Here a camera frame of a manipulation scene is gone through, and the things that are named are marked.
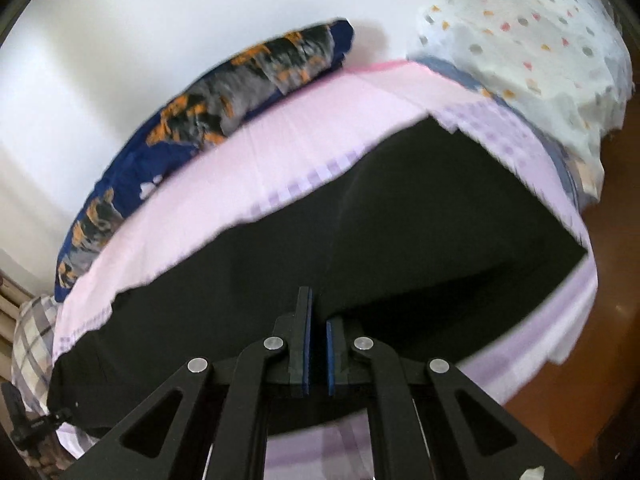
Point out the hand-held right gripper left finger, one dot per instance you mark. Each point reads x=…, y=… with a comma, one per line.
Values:
x=306, y=340

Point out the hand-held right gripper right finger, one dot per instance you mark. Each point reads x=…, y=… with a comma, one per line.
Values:
x=330, y=355

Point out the black pants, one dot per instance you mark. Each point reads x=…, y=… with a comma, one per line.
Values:
x=400, y=210

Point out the grey plaid pillow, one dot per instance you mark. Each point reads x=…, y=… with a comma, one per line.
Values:
x=35, y=330

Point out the bamboo headboard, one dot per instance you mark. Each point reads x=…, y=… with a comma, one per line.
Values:
x=10, y=305

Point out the pink purple checked bedsheet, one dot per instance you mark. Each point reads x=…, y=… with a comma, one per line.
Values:
x=300, y=135

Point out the blue orange patterned pillow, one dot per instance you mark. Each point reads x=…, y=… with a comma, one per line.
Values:
x=175, y=130

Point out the white dotted cloth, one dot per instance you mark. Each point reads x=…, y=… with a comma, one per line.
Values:
x=525, y=50

